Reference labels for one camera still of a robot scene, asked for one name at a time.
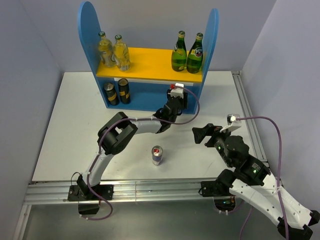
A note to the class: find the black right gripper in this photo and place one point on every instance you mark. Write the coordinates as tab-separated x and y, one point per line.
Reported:
209	129

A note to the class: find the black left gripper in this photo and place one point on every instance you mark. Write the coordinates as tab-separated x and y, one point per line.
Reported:
183	101

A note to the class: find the Red Bull can front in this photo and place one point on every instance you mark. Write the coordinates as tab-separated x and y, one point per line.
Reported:
157	155

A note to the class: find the black can yellow label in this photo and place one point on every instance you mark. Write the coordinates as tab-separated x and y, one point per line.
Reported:
124	91

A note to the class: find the clear glass bottle green cap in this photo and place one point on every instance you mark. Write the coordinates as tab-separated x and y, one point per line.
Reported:
121	54

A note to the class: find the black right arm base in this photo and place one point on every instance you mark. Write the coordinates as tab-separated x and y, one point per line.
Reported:
222	199

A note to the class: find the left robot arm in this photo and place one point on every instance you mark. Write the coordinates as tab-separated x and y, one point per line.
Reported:
116	134

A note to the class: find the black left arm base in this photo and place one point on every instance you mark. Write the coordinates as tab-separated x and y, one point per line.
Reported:
75	194

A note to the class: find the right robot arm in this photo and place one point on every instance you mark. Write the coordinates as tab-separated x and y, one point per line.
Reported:
250	179

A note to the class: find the blue and yellow shelf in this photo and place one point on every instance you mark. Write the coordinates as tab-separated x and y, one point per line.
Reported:
151	73

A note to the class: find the green Perrier bottle left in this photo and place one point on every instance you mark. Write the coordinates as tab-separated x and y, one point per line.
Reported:
179	53

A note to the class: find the green perrier bottle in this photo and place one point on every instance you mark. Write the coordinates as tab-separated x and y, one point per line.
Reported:
179	53
195	55

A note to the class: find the green Perrier bottle right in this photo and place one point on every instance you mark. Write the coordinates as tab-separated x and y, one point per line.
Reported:
195	55

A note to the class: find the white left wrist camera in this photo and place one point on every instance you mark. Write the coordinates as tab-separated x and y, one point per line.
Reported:
177	90

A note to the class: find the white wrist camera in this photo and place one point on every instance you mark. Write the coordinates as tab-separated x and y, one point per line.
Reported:
232	123
177	90

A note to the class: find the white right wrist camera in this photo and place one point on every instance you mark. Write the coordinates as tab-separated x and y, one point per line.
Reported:
232	123

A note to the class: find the aluminium rail frame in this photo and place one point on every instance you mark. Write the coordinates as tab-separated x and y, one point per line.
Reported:
150	202

